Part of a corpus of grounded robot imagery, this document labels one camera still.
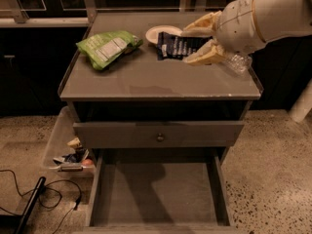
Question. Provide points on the cream snack packet in bin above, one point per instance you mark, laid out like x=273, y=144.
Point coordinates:
x=75, y=143

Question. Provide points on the open grey middle drawer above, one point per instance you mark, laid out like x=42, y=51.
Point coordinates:
x=158, y=191

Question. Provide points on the white paper bowl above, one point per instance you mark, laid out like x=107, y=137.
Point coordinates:
x=152, y=33

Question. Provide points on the metal railing frame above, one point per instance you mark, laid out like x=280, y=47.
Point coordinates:
x=54, y=13

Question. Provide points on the grey drawer cabinet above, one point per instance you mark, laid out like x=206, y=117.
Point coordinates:
x=141, y=88

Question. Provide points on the black bar stand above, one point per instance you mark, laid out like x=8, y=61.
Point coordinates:
x=30, y=205

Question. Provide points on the round brass drawer knob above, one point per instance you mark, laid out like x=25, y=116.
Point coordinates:
x=160, y=138

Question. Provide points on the red ball in bin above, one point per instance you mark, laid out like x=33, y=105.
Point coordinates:
x=87, y=162

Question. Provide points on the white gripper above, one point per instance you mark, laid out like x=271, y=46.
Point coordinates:
x=239, y=24

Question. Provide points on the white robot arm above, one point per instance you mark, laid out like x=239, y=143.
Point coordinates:
x=278, y=19

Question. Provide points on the dark blue rxbar wrapper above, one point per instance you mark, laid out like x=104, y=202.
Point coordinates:
x=171, y=46

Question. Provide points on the green chip bag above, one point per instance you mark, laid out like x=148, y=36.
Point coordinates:
x=103, y=48

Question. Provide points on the closed grey top drawer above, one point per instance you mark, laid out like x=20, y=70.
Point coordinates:
x=177, y=134

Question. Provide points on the clear plastic water bottle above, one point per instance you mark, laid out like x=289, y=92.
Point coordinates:
x=237, y=63

